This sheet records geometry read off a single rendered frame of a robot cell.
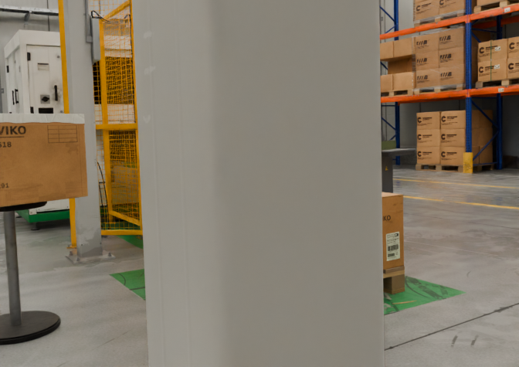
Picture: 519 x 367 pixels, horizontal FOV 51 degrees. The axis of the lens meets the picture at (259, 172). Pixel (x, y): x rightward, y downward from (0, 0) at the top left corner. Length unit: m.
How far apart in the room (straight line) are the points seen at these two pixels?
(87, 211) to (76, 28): 1.33
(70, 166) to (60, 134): 0.16
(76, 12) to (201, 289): 4.07
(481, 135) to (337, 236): 11.57
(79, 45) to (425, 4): 8.96
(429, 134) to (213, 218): 11.67
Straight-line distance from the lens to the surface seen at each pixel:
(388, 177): 4.20
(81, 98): 4.24
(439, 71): 11.75
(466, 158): 11.25
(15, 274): 2.87
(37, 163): 2.67
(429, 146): 11.96
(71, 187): 2.75
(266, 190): 0.29
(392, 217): 3.07
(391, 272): 3.12
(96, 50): 4.26
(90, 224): 4.28
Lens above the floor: 0.91
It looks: 4 degrees down
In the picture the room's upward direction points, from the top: 2 degrees counter-clockwise
